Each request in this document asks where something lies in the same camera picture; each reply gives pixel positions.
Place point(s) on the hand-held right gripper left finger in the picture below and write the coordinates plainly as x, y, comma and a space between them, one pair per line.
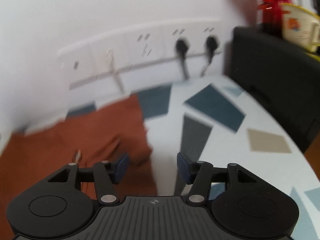
121, 167

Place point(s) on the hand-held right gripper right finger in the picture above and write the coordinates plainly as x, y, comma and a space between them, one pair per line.
183, 167

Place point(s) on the rust orange garment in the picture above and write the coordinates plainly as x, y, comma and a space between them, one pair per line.
62, 142

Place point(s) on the geometric patterned table mat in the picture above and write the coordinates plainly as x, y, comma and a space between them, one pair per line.
225, 142

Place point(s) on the black plug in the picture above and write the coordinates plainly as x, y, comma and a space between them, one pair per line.
212, 45
182, 47

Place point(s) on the black box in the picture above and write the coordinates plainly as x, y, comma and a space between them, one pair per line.
275, 80

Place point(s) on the yellow white paper cup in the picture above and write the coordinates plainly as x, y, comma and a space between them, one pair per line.
300, 25

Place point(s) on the white wall socket strip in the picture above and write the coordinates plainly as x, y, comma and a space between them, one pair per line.
125, 52

